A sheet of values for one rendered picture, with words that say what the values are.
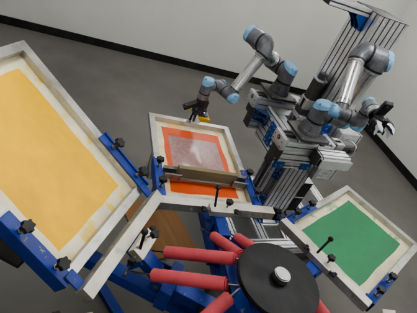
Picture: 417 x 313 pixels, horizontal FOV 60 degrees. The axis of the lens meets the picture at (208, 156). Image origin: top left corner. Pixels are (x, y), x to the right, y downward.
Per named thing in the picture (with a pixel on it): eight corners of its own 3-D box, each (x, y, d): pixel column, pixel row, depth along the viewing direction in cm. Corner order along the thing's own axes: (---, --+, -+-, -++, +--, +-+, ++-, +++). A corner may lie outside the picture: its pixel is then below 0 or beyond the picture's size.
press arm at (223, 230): (209, 213, 188) (212, 207, 185) (219, 215, 190) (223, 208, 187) (216, 241, 175) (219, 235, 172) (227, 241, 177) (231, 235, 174)
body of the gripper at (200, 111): (204, 118, 248) (210, 103, 241) (192, 115, 245) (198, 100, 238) (202, 112, 254) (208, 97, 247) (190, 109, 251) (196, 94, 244)
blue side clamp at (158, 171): (150, 164, 210) (152, 156, 206) (158, 166, 212) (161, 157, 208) (154, 203, 188) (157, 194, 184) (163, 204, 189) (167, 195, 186)
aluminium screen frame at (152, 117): (147, 116, 246) (149, 112, 243) (226, 130, 266) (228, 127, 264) (156, 202, 187) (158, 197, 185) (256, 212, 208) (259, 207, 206)
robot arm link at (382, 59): (322, 117, 240) (371, 40, 209) (343, 125, 242) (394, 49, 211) (325, 126, 231) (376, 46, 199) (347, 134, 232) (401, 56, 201)
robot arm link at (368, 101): (370, 110, 205) (378, 98, 200) (374, 120, 196) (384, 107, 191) (357, 105, 205) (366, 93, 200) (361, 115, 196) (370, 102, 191)
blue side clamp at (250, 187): (236, 176, 230) (241, 168, 226) (243, 177, 231) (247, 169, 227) (249, 212, 207) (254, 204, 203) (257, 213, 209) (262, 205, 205)
